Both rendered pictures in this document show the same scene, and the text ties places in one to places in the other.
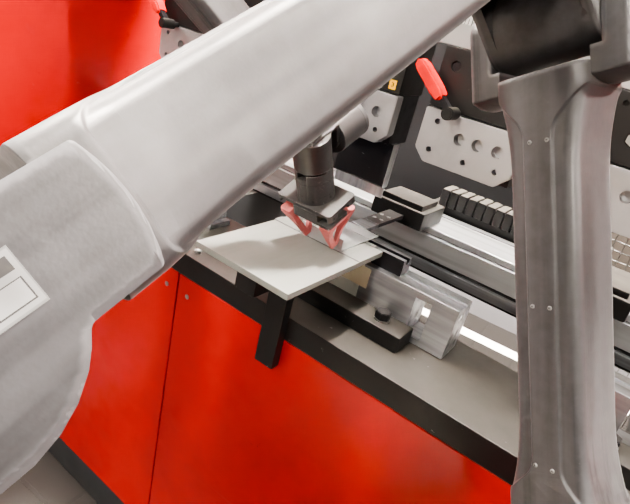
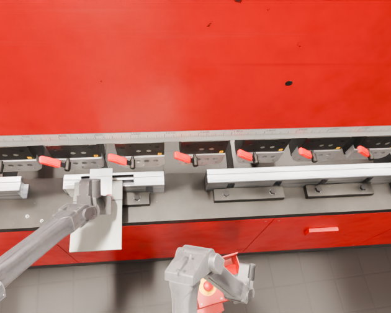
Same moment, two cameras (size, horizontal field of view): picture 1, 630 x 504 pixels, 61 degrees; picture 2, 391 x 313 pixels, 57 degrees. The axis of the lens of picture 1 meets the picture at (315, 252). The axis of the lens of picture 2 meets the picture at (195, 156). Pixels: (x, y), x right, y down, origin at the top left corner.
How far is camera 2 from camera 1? 1.00 m
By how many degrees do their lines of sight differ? 49
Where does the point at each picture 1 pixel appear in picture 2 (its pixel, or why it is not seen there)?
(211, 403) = not seen: hidden behind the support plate
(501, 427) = (196, 209)
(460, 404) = (181, 210)
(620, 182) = (202, 157)
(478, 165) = (150, 164)
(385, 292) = (131, 189)
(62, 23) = not seen: outside the picture
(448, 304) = (158, 183)
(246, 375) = not seen: hidden behind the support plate
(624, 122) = (197, 147)
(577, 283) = (223, 285)
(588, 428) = (234, 290)
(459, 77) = (126, 149)
